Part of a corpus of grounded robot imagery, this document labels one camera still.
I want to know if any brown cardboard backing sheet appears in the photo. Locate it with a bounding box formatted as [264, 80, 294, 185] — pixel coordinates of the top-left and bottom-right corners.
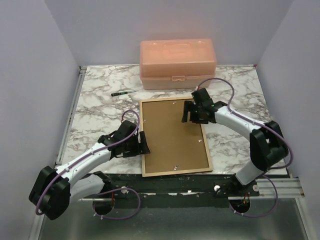
[142, 99, 210, 174]

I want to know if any rectangular picture frame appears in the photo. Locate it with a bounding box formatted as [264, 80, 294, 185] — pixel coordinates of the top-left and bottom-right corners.
[138, 96, 214, 178]

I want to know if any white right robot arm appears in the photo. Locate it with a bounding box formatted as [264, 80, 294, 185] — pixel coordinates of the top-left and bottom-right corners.
[181, 88, 289, 196]

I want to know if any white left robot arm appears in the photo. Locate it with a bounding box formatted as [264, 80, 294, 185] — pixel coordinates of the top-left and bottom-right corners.
[28, 120, 150, 220]

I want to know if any orange translucent plastic toolbox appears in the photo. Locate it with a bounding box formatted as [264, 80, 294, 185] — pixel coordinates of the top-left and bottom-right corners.
[139, 38, 217, 90]

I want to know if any small green black screwdriver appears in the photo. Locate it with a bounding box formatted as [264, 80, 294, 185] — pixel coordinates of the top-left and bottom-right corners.
[110, 91, 133, 97]

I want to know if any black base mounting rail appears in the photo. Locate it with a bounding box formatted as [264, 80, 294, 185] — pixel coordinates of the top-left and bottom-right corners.
[69, 171, 260, 209]

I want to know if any aluminium extrusion frame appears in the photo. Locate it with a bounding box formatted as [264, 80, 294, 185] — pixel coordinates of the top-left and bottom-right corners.
[38, 65, 308, 240]

